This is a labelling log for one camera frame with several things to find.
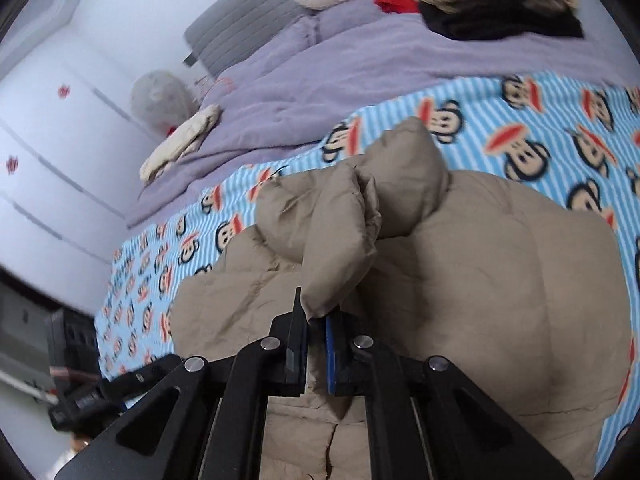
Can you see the purple duvet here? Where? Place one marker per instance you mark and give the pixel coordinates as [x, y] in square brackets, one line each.
[350, 70]

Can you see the monkey print striped blanket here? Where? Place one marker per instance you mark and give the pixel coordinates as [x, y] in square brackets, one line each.
[550, 110]

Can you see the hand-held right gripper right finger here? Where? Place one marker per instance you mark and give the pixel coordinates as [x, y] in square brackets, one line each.
[331, 355]

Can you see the covered standing fan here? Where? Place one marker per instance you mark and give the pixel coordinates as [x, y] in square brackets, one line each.
[157, 100]

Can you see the cream crumpled cloth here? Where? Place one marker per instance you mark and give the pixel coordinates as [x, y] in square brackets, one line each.
[180, 142]

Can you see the grey padded headboard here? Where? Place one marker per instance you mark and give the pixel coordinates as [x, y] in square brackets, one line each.
[240, 25]

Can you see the white wardrobe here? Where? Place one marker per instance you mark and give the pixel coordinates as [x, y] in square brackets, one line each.
[50, 160]

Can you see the red cloth item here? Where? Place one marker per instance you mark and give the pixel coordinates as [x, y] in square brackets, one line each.
[395, 2]

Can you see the black garment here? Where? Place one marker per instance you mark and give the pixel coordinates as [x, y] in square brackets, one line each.
[500, 25]

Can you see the khaki puffer jacket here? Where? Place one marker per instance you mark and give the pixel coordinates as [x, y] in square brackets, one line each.
[475, 285]

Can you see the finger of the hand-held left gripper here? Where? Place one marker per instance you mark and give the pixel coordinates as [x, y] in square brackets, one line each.
[145, 375]

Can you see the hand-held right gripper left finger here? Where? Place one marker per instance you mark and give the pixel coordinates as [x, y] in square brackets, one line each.
[295, 355]

